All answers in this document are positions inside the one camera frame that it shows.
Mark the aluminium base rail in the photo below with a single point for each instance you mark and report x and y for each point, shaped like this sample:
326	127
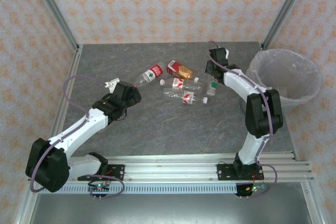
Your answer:
170	169

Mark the aluminium table side rail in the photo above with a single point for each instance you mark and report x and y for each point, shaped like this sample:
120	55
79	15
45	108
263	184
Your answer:
312	203
65	95

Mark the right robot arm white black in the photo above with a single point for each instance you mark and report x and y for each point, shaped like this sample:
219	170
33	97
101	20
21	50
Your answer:
256	150

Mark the aluminium frame post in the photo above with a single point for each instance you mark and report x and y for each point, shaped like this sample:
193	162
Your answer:
286	9
55	11

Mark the clear bottle red label red cap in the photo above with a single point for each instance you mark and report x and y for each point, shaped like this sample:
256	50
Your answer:
152	73

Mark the red and gold carton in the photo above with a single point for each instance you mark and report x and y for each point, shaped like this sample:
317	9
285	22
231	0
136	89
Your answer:
181	70

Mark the small bottle frosted wide cap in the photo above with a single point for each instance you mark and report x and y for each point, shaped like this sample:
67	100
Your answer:
212	86

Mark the small circuit board with led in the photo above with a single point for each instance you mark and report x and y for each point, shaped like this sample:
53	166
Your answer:
252	189
99	187

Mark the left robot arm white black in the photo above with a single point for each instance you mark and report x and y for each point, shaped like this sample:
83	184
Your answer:
78	129

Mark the grey metal shelf panel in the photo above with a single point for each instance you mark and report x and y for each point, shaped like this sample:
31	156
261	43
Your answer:
170	208

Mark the clear bottle red white label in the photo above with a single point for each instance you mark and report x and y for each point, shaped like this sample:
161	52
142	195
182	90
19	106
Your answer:
181	84
187	96

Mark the white mesh trash bin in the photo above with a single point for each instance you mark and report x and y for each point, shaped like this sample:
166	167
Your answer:
288	72

